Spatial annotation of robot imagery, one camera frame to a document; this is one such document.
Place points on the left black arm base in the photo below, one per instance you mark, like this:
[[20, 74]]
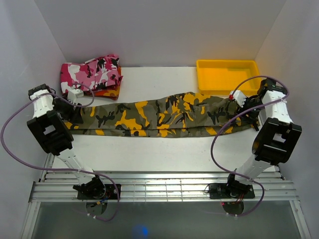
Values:
[[100, 198]]

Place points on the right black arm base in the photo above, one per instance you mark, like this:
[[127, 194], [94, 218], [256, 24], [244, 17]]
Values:
[[224, 194]]

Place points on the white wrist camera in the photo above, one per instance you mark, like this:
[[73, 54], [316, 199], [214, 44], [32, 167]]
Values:
[[238, 97], [74, 94]]

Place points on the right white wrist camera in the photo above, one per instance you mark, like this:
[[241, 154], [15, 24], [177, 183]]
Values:
[[238, 97]]

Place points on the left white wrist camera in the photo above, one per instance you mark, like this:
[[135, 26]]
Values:
[[74, 94]]

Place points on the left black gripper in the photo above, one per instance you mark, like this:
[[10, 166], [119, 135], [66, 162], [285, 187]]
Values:
[[74, 116]]

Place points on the aluminium rail frame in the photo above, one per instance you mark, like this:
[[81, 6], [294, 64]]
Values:
[[158, 187]]

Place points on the olive yellow camouflage trousers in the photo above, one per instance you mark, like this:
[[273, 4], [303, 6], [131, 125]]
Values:
[[181, 115]]

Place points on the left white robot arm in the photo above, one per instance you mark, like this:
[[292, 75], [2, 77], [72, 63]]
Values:
[[48, 127]]

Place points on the orange camouflage folded trousers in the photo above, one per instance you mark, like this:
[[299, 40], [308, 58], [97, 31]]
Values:
[[105, 83]]

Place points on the yellow plastic tray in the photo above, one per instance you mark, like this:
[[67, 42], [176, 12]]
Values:
[[220, 77]]

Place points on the pink camouflage folded trousers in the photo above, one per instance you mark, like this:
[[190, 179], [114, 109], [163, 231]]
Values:
[[90, 67]]

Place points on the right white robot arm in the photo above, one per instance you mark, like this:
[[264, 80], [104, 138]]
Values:
[[277, 135]]

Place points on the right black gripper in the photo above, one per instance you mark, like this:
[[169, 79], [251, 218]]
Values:
[[253, 115]]

